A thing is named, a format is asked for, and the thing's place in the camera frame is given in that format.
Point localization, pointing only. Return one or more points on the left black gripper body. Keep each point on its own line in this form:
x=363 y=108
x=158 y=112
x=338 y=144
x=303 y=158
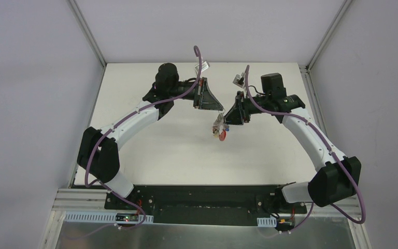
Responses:
x=199 y=93

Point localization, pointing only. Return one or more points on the keyring with coloured keys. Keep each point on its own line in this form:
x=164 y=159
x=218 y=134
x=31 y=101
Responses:
x=220 y=128

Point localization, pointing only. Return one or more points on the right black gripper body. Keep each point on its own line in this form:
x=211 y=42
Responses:
x=243 y=108

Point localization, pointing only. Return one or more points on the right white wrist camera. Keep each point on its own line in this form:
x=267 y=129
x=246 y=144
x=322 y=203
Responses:
x=239 y=80

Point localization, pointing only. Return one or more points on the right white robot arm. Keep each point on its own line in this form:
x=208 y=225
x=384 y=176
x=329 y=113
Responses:
x=337 y=175

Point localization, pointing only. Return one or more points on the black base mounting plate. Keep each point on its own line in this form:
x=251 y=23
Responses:
x=227 y=205

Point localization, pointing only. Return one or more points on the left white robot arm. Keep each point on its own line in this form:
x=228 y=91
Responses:
x=99 y=149

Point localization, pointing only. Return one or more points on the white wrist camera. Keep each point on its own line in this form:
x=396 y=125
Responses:
x=239 y=80
x=200 y=67

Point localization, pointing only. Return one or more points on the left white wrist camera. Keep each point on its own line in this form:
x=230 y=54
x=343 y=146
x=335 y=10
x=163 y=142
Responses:
x=200 y=67

